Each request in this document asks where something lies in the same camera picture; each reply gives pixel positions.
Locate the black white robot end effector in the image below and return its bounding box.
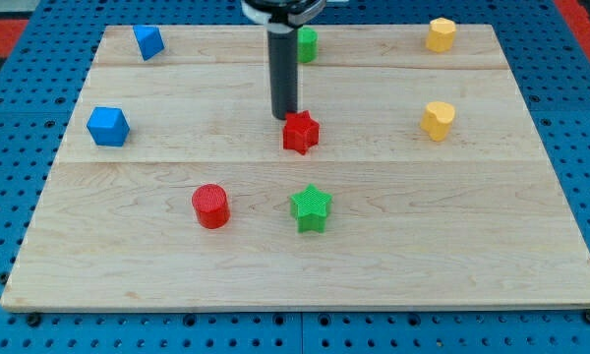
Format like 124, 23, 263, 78
241, 0, 326, 28

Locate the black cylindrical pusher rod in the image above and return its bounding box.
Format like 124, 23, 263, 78
266, 24, 298, 120

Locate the red star block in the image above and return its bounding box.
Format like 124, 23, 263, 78
282, 110, 320, 155

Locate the green star block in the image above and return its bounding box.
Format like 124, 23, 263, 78
289, 184, 332, 233

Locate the wooden board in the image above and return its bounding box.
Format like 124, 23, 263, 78
0, 24, 590, 313

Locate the green cylinder block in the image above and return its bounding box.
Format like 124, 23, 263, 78
298, 27, 319, 63

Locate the blue triangular prism block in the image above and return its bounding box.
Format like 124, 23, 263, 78
133, 25, 164, 61

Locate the yellow hexagon block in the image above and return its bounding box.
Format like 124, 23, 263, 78
425, 18, 456, 53

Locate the yellow heart block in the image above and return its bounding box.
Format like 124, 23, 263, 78
420, 101, 456, 142

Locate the red cylinder block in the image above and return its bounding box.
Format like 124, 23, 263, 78
191, 184, 230, 229

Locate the blue cube block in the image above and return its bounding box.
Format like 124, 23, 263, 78
87, 106, 130, 147

